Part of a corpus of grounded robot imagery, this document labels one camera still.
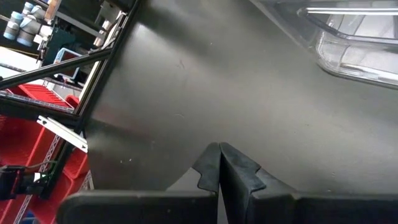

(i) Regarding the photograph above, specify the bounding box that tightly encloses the red ribbed tray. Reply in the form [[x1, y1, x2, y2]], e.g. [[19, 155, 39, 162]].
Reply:
[[6, 83, 80, 110]]

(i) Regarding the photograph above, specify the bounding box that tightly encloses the large red storage bin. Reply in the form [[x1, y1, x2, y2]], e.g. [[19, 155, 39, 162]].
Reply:
[[0, 114, 94, 224]]

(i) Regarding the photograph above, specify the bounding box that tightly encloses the white metal bracket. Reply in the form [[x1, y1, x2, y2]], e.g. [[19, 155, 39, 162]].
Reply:
[[36, 115, 88, 153]]

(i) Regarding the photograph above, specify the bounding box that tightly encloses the chrome wire rack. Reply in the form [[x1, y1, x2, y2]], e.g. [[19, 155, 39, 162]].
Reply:
[[12, 133, 94, 224]]

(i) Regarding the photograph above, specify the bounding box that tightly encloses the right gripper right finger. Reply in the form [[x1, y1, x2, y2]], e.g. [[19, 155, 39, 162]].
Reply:
[[219, 142, 398, 224]]

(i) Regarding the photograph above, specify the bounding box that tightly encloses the wooden plank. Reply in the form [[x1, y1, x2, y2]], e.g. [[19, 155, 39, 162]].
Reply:
[[43, 0, 63, 22]]

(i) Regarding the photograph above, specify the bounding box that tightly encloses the robot teach pendant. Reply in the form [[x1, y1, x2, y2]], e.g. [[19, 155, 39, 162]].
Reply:
[[52, 47, 82, 78]]

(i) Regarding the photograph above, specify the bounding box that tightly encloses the clear plastic bin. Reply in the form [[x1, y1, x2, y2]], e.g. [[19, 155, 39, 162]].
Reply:
[[248, 0, 398, 91]]

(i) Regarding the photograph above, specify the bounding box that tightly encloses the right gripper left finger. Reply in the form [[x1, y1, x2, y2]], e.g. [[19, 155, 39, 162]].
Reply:
[[57, 142, 222, 224]]

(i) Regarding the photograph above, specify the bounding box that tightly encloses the black clamp device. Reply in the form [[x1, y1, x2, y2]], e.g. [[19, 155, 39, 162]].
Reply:
[[0, 164, 50, 200]]

